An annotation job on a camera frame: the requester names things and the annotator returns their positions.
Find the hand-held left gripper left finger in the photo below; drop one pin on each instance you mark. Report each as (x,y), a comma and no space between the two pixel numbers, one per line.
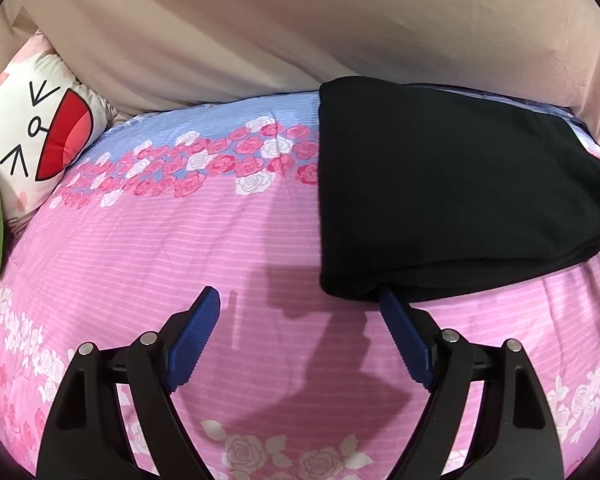
(192,342)

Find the white cartoon face pillow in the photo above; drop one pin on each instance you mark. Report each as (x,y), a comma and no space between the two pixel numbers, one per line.
(35,125)

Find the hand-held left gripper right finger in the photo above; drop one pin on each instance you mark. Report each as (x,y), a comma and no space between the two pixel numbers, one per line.
(405,335)

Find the beige curtain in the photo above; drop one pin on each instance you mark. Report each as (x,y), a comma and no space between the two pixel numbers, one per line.
(305,20)

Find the pink floral blanket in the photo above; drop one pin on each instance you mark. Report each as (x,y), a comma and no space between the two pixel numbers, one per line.
(180,260)

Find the black pants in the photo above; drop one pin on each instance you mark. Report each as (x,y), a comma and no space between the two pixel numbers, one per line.
(455,185)

